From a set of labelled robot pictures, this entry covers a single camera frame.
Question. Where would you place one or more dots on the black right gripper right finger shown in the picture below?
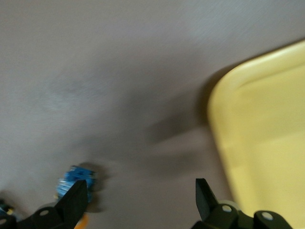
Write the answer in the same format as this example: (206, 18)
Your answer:
(209, 212)

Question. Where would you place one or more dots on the yellow push button blue base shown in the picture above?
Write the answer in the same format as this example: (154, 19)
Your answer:
(76, 176)

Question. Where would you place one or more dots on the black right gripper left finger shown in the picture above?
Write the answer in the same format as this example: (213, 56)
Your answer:
(71, 207)

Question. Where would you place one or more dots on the brown table cover sheet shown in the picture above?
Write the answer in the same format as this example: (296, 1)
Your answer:
(119, 71)

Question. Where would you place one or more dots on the yellow plastic tray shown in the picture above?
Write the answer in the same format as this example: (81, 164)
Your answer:
(262, 131)

